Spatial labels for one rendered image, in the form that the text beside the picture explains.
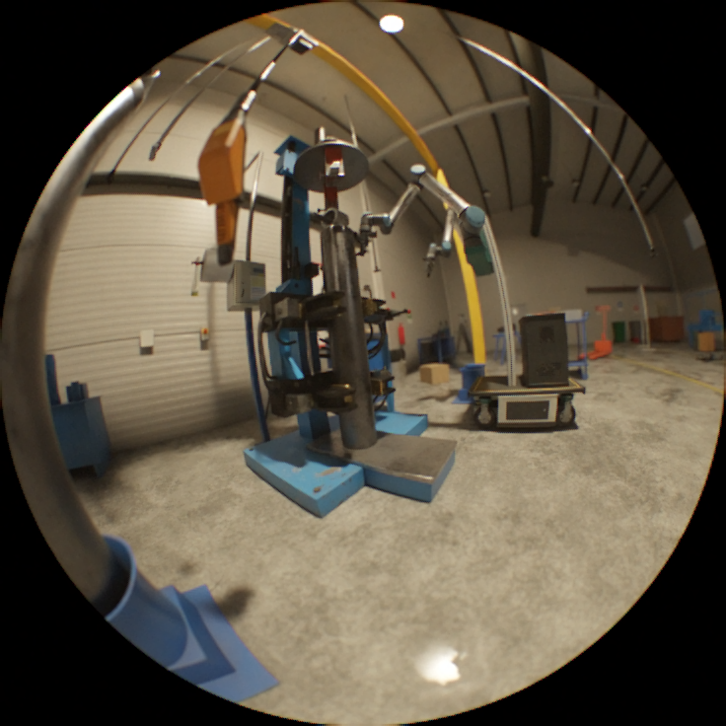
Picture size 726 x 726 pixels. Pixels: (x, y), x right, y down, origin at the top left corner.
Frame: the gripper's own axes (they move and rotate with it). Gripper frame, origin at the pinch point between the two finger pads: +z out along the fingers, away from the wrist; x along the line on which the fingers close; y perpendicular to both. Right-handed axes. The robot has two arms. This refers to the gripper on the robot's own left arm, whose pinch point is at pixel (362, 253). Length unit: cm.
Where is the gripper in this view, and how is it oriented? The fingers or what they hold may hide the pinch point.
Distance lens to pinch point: 161.9
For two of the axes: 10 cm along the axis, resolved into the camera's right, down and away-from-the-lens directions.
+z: -1.2, 9.9, 1.0
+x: -1.6, 0.8, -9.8
